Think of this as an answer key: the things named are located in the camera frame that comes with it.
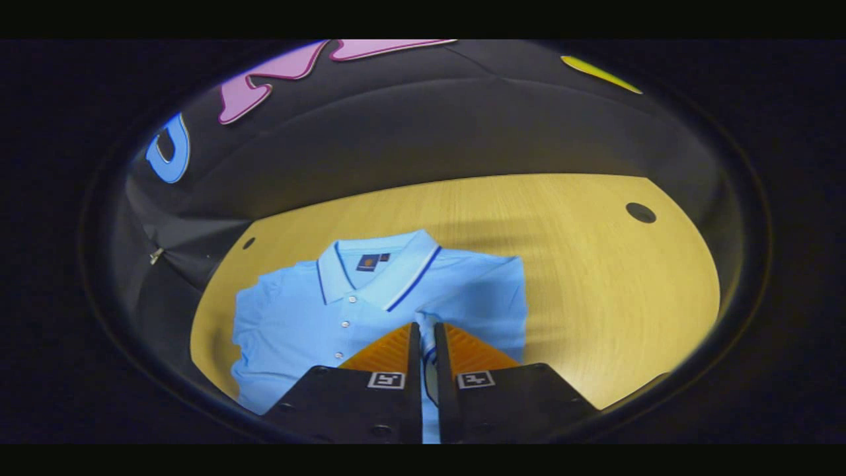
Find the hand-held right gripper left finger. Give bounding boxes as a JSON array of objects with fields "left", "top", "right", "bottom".
[{"left": 263, "top": 322, "right": 423, "bottom": 444}]

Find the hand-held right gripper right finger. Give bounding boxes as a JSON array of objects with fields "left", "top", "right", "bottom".
[{"left": 434, "top": 322, "right": 599, "bottom": 444}]

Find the light blue T-shirt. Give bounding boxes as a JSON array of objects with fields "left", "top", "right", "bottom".
[{"left": 230, "top": 229, "right": 529, "bottom": 444}]

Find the black backdrop cloth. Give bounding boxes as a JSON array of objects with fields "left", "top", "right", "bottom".
[{"left": 109, "top": 40, "right": 734, "bottom": 397}]

